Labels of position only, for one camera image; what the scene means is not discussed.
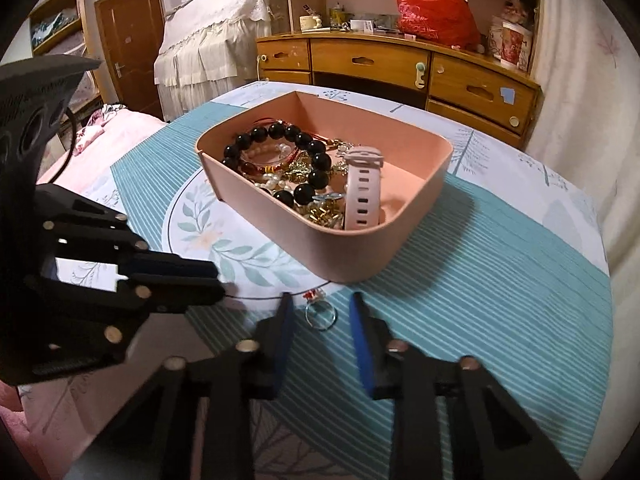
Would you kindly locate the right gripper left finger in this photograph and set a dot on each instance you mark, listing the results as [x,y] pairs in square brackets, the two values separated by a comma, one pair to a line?
[192,419]

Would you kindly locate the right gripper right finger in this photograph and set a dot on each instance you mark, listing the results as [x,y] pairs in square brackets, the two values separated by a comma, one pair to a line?
[491,436]

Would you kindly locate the pink blanket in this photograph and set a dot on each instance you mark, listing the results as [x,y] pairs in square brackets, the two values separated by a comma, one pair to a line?
[100,135]

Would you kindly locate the patterned teal white tablecloth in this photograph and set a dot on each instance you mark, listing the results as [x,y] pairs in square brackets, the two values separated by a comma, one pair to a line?
[508,265]

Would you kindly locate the brown wooden door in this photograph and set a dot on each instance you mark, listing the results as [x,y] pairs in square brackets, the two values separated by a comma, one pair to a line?
[131,33]

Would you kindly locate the white lace furniture cover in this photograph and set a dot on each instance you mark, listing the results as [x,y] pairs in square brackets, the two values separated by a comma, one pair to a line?
[210,48]

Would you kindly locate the pink plastic tray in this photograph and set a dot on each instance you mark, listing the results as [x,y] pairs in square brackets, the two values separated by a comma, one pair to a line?
[337,187]

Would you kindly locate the wooden desk with drawers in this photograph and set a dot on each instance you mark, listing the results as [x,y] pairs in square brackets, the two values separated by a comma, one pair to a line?
[466,87]

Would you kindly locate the red patterned cup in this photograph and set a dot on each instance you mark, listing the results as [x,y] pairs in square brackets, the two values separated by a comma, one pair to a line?
[510,44]

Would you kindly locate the cream floral curtain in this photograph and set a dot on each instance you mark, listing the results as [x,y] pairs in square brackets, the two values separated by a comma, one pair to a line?
[588,132]

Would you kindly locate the red plastic bag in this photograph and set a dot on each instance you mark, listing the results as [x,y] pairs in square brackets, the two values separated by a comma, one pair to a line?
[446,22]

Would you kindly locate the silver chain jewelry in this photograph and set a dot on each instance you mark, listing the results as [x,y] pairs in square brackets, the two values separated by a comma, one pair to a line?
[308,179]

